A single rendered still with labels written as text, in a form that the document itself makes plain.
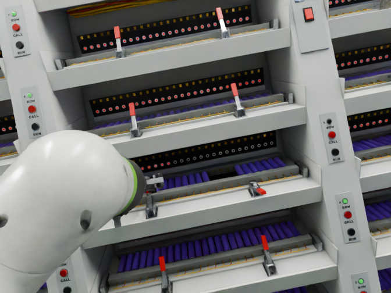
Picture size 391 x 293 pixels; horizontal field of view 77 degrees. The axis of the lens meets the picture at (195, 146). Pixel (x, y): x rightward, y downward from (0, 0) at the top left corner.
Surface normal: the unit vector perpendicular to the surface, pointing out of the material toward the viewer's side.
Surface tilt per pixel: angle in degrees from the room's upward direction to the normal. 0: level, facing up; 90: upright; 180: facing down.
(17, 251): 105
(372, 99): 110
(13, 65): 90
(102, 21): 90
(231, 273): 20
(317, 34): 90
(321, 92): 90
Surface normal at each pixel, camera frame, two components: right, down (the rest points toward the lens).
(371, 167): -0.18, -0.92
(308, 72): 0.02, -0.01
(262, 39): 0.08, 0.33
